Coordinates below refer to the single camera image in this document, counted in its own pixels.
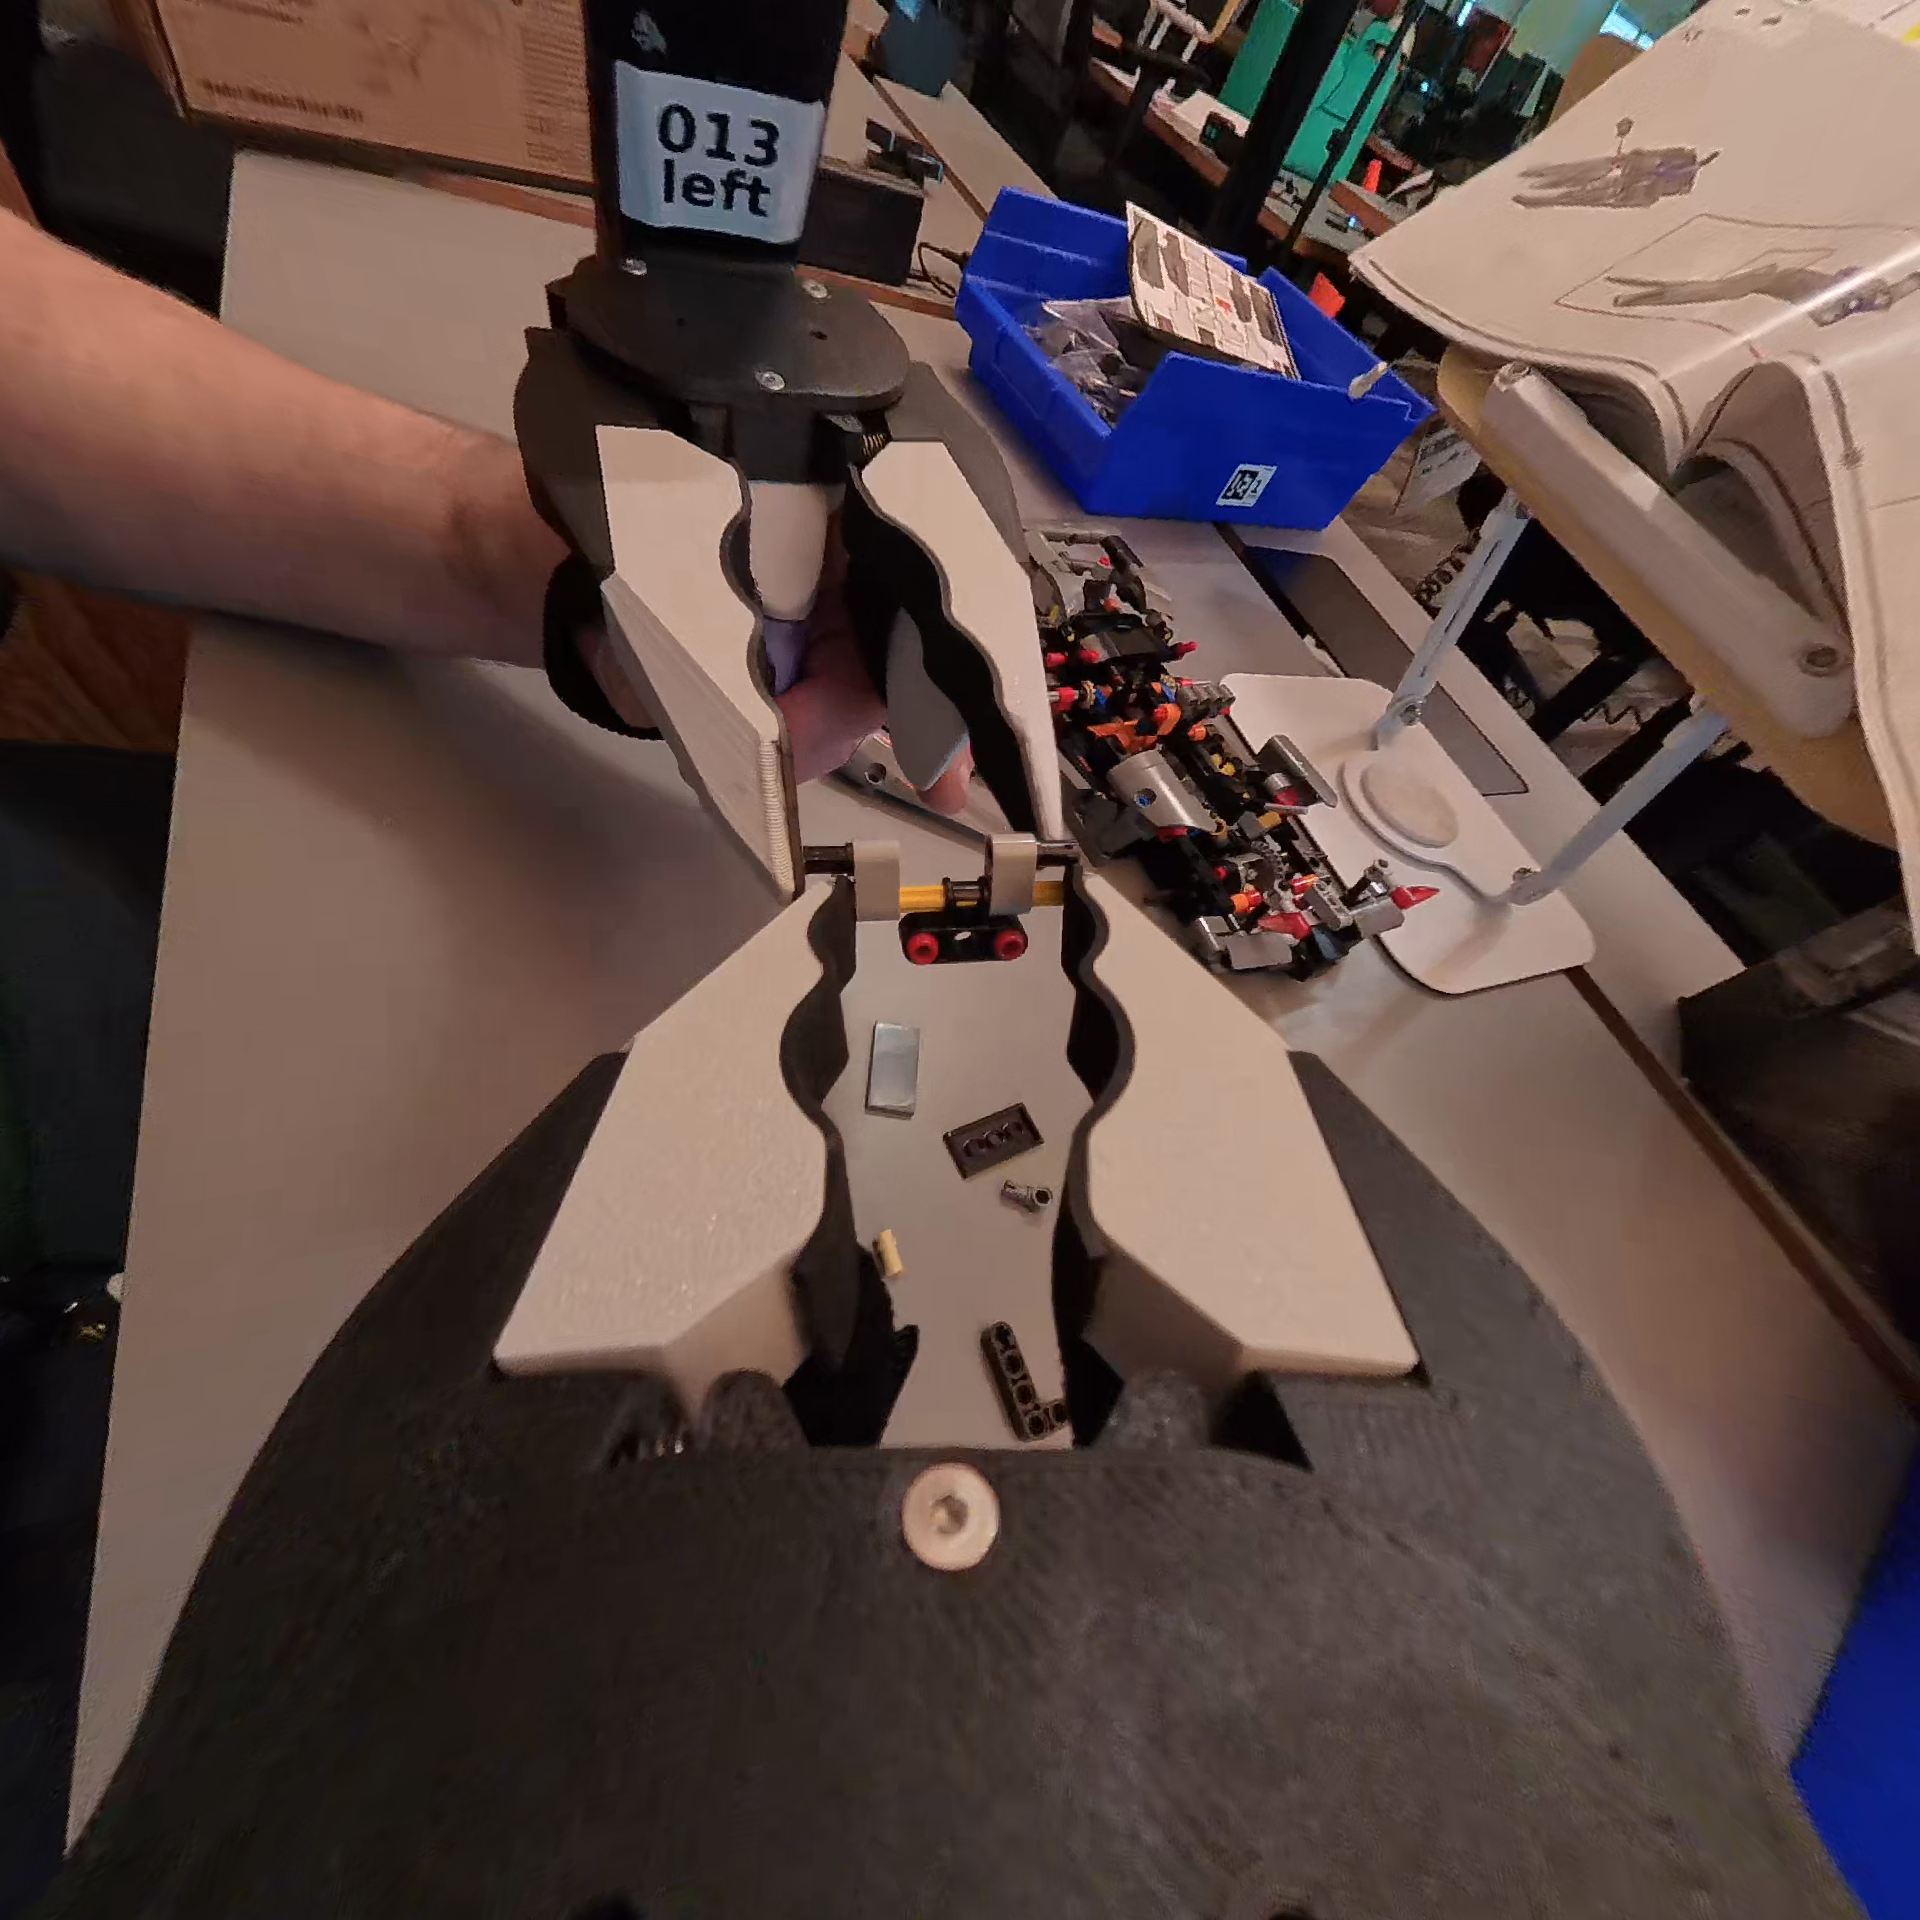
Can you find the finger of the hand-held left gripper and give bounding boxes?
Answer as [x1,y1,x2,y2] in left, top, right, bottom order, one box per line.
[591,424,797,903]
[848,441,1072,865]

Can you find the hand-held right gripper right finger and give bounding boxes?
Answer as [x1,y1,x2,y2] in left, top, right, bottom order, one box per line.
[1056,873,1421,1409]

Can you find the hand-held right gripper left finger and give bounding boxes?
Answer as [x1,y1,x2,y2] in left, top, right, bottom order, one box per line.
[490,881,856,1393]

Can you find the black lego subassembly red pins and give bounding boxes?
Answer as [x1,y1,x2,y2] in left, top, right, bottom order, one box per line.
[801,833,1080,970]

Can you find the person's left forearm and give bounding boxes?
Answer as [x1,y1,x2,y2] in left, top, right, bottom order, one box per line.
[0,202,565,669]

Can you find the dark brown lego plate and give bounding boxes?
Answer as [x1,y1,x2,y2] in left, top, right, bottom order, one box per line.
[944,1105,1047,1181]

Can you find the partly built lego car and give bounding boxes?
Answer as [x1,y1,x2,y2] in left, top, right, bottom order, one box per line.
[1025,517,1442,985]

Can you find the person's left hand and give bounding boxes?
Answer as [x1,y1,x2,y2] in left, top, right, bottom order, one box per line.
[773,608,976,818]

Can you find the black equipment case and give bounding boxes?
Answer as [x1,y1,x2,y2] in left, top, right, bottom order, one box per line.
[808,159,927,288]

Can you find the clear plastic parts bags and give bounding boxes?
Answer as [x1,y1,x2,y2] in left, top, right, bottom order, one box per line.
[1036,298,1157,426]

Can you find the blue plastic parts bin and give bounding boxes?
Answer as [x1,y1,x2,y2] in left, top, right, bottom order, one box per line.
[954,187,1432,531]

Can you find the white sticker sheet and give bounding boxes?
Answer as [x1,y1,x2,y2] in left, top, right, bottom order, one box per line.
[1125,202,1304,380]

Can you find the white book stand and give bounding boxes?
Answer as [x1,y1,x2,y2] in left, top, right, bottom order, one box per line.
[1222,359,1920,995]

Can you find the brown cardboard box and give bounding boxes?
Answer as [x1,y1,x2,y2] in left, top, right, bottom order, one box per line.
[150,0,600,189]

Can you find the open instruction book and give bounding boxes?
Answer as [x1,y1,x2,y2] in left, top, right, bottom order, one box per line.
[1350,0,1920,963]

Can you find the black coiled cable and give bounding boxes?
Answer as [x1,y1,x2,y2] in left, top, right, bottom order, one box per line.
[1416,528,1501,617]

